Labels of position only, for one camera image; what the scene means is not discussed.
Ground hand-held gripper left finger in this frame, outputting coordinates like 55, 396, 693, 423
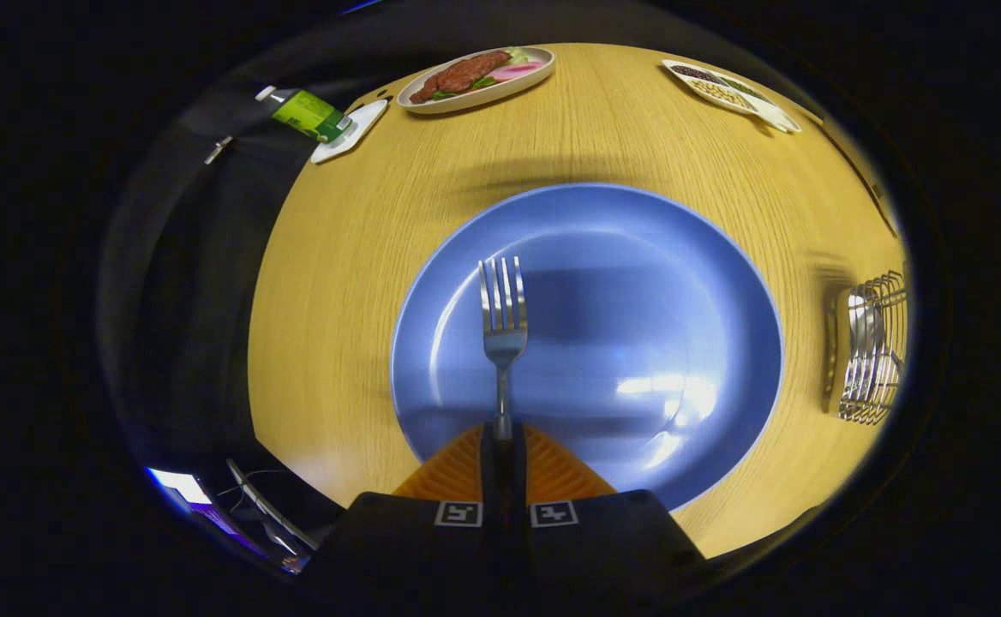
308, 422, 506, 614

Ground green label plastic bottle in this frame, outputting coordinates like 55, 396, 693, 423
255, 85, 354, 144

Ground metal spoon brown handle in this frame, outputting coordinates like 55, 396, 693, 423
848, 294, 887, 361

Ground white square coaster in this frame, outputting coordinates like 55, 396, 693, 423
310, 99, 389, 165

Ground pink ham slice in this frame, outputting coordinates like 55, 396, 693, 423
490, 60, 546, 83

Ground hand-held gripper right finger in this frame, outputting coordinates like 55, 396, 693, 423
505, 422, 709, 614

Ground metal wire basket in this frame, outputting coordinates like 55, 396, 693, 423
823, 261, 909, 427

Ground glowing blue screen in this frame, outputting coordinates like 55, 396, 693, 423
145, 467, 270, 558

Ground white divided bean tray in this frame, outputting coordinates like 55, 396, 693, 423
661, 58, 803, 135

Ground brown steak piece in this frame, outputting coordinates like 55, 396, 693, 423
409, 50, 512, 105

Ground metal fork brown handle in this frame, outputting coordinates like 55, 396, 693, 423
477, 255, 530, 442

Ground white round food plate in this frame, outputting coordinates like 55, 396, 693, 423
396, 46, 557, 116

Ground blue round plate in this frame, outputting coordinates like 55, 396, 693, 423
390, 182, 785, 513

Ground thin grey bar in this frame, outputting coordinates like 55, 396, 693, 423
226, 458, 321, 554

